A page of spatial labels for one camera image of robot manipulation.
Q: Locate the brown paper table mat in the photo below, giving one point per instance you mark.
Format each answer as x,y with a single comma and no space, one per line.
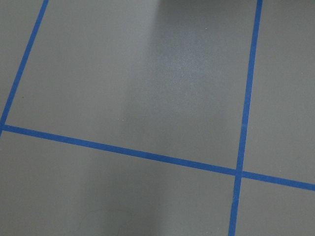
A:
157,117

